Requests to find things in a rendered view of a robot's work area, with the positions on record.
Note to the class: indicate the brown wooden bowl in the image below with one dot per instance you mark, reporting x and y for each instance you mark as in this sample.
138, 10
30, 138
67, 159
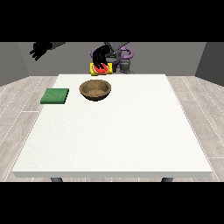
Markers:
95, 91

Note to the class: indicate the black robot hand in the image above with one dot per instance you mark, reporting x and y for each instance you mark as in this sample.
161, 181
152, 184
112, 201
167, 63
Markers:
41, 48
100, 57

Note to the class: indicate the yellow cup with melon print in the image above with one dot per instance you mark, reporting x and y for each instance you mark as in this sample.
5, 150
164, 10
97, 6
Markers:
108, 68

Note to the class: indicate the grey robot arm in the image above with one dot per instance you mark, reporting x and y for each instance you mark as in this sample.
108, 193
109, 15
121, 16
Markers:
58, 44
117, 45

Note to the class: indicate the green square pad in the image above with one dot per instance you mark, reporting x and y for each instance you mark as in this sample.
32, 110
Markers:
54, 96

